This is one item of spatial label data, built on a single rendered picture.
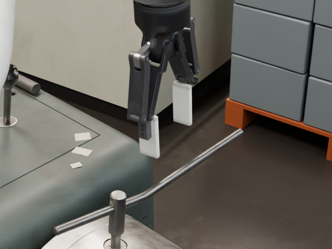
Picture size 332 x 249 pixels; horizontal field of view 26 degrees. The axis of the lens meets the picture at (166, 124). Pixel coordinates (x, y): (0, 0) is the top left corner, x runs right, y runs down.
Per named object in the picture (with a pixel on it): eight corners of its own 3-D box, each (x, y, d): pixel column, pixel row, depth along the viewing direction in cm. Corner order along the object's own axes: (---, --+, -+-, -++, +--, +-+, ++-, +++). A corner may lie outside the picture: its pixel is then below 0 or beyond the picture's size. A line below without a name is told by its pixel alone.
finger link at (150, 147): (158, 115, 99) (155, 118, 99) (160, 156, 103) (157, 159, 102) (140, 110, 100) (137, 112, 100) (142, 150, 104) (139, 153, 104)
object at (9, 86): (-7, 91, 114) (-11, 64, 111) (10, 84, 116) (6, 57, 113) (8, 100, 112) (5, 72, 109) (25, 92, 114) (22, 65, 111)
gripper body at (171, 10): (169, 13, 89) (171, 78, 95) (202, -12, 95) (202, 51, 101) (119, 2, 93) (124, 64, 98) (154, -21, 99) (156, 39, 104)
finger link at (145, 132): (150, 106, 98) (138, 117, 96) (152, 137, 101) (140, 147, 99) (141, 103, 99) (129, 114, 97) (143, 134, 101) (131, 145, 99)
